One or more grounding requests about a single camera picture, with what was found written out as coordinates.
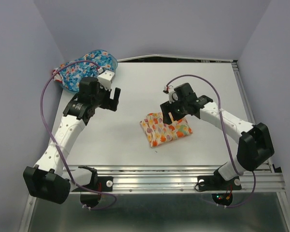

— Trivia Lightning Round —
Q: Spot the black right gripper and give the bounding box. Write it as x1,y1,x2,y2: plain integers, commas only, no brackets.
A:
161,96,188,124

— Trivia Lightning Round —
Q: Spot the orange tulip print skirt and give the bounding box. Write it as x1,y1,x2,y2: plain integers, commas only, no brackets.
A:
140,113,193,147

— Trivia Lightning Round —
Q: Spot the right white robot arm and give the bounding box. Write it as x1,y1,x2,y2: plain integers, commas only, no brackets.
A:
160,83,275,189

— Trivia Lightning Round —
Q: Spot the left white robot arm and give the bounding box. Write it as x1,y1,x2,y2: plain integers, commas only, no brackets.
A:
23,77,121,204

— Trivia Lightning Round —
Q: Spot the translucent blue plastic bin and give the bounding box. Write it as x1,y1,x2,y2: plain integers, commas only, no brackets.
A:
60,49,118,94

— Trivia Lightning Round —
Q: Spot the blue floral print skirt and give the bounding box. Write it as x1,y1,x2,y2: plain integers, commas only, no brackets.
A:
54,50,116,94

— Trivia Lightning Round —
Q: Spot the red and white floral skirt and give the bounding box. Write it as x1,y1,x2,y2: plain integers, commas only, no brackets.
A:
52,69,62,83

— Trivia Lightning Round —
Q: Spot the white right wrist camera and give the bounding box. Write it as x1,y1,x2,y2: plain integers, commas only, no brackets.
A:
163,85,178,103

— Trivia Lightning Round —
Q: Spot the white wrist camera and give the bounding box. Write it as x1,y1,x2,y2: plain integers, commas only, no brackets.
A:
163,85,178,103
97,70,115,90

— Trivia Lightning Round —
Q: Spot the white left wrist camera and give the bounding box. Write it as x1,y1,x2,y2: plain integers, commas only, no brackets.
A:
97,70,115,90

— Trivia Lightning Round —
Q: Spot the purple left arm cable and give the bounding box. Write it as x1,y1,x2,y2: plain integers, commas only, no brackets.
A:
40,61,118,210

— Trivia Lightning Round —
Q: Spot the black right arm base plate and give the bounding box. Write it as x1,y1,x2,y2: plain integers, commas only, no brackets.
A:
194,175,242,192

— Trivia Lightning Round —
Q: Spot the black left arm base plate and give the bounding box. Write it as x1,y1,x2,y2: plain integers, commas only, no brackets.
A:
84,176,114,192

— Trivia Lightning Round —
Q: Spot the aluminium rail frame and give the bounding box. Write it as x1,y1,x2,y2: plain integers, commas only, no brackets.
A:
20,61,290,232

